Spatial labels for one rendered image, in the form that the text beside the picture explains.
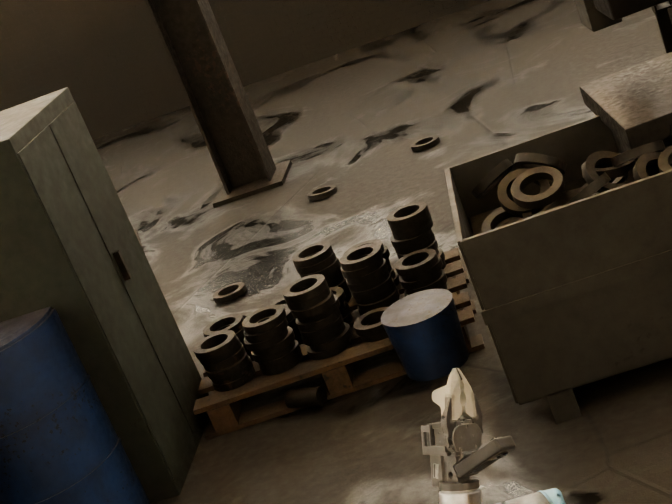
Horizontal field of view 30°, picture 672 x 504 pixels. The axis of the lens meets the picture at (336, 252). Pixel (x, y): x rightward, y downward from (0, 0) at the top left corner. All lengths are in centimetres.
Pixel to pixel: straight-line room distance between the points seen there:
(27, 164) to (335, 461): 153
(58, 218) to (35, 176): 18
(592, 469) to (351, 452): 100
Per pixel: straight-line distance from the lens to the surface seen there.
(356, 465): 456
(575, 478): 405
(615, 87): 489
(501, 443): 218
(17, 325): 461
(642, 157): 430
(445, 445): 224
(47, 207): 453
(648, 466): 401
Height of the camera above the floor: 215
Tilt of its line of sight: 19 degrees down
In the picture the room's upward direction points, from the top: 22 degrees counter-clockwise
